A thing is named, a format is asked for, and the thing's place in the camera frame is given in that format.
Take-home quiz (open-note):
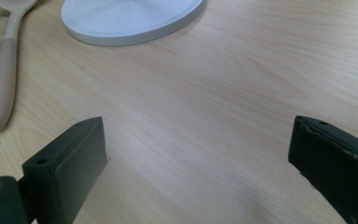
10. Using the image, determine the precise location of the beige utensil handle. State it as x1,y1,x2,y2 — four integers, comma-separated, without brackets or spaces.
0,0,38,132

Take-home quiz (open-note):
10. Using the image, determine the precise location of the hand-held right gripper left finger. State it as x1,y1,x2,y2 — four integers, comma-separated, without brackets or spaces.
21,116,109,224

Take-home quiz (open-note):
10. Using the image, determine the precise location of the white round base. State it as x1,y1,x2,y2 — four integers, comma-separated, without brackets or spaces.
61,0,208,47

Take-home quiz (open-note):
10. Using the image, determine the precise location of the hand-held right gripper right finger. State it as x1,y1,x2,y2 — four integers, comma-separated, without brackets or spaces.
287,115,358,224

